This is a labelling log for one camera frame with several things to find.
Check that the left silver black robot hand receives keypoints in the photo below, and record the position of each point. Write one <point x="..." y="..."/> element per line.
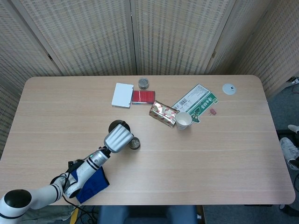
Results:
<point x="118" y="138"/>

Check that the small grey tea cup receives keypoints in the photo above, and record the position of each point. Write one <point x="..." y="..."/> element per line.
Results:
<point x="136" y="144"/>

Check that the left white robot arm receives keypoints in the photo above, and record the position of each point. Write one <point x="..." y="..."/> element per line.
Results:
<point x="44" y="194"/>

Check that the white flat rectangular box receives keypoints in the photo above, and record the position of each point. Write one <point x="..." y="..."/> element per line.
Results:
<point x="122" y="95"/>

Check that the blue cloth with black trim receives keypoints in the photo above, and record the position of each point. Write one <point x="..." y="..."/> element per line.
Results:
<point x="95" y="180"/>

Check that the red flat rectangular box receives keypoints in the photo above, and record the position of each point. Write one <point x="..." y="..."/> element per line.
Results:
<point x="143" y="96"/>

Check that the gold foil packet red print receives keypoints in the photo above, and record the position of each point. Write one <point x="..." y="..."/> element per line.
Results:
<point x="162" y="113"/>

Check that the small round patterned tin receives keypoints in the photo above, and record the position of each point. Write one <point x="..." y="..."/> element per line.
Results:
<point x="143" y="83"/>

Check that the white paper cup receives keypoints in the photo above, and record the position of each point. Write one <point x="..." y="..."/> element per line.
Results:
<point x="182" y="121"/>

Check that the blue grey seat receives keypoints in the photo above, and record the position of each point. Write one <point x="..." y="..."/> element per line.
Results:
<point x="140" y="214"/>

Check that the flattened green white carton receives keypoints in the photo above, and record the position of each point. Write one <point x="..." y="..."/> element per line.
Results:
<point x="198" y="100"/>

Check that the pink binder clip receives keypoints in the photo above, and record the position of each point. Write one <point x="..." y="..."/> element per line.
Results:
<point x="212" y="111"/>

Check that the olive fabric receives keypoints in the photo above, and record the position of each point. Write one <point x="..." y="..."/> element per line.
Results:
<point x="51" y="214"/>

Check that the woven folding screen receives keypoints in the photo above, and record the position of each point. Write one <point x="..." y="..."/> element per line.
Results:
<point x="93" y="35"/>

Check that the round white table grommet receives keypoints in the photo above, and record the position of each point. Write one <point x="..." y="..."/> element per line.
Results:
<point x="229" y="89"/>

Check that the white shoe tip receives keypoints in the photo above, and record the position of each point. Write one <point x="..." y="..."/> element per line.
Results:
<point x="294" y="128"/>

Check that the white power strip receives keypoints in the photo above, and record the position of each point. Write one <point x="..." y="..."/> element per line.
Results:
<point x="294" y="80"/>

